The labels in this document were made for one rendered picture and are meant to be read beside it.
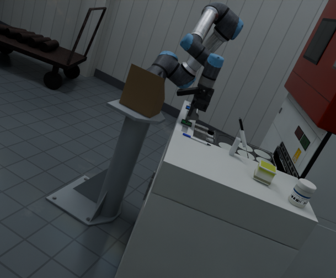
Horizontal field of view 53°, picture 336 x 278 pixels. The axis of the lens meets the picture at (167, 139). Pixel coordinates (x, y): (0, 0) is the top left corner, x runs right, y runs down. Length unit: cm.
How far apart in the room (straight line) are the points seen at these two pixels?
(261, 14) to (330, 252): 305
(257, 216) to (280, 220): 9
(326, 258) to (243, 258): 62
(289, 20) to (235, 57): 73
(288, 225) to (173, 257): 49
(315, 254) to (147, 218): 95
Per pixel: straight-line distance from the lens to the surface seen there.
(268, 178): 143
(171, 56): 208
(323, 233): 188
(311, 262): 198
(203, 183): 128
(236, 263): 149
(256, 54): 433
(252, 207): 133
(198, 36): 173
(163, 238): 143
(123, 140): 211
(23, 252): 210
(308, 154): 169
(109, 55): 506
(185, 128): 165
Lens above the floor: 152
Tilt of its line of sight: 23 degrees down
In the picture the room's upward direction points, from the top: 22 degrees clockwise
